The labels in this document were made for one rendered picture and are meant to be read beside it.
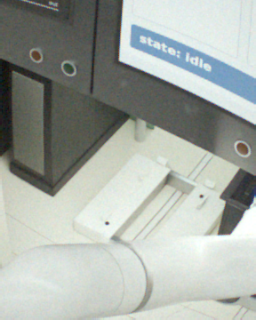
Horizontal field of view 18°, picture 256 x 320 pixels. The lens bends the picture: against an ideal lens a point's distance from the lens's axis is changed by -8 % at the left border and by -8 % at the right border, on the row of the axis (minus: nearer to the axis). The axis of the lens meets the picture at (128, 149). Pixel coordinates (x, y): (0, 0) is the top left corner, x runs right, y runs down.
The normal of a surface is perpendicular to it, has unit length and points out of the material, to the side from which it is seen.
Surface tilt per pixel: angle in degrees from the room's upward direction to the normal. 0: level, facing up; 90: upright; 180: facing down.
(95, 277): 46
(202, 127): 90
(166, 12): 90
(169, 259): 35
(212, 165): 0
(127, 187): 0
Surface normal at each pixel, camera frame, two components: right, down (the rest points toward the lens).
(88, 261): 0.57, -0.65
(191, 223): 0.05, -0.72
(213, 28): -0.54, 0.57
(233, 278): 0.01, 0.02
